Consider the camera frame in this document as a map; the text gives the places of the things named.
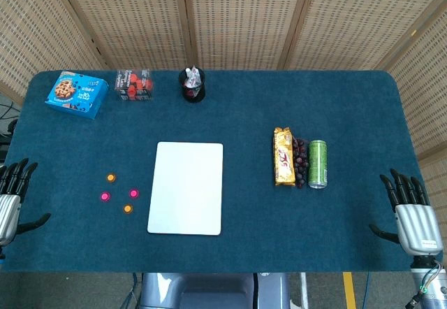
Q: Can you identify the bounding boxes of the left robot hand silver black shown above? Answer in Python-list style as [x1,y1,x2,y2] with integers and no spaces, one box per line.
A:
[0,157,52,250]

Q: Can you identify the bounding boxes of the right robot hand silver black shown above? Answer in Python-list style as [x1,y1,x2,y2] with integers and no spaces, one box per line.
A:
[369,168,444,257]

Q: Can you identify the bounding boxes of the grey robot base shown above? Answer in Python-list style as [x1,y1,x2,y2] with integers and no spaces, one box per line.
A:
[139,273,291,309]

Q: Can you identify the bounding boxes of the clear box red items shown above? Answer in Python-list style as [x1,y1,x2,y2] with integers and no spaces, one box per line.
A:
[115,68,154,102]

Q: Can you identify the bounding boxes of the green drink can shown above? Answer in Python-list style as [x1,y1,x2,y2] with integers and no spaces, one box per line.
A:
[307,139,328,190]

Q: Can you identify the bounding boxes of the dark purple grape bunch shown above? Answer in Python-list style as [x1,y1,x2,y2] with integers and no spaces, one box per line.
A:
[291,137,310,189]

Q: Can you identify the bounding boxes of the blue cookie box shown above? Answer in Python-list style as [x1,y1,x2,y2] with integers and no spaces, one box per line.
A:
[44,70,109,120]

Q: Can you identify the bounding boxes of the gold biscuit pack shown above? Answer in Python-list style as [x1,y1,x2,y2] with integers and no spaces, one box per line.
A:
[272,127,297,187]

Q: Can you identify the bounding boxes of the white magnetic board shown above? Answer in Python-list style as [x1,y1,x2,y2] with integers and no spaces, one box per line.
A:
[147,141,224,236]

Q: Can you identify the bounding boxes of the blue table cloth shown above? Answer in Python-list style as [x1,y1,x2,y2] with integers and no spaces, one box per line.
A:
[0,70,422,274]

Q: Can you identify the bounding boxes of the black mesh pen holder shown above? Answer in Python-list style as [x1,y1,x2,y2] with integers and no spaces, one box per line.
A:
[178,66,207,104]

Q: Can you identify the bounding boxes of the white sachets in holder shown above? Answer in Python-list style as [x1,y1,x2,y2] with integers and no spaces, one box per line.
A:
[184,64,201,89]

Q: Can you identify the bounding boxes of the blue cable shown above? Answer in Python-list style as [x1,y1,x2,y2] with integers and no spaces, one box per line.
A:
[361,272,370,309]

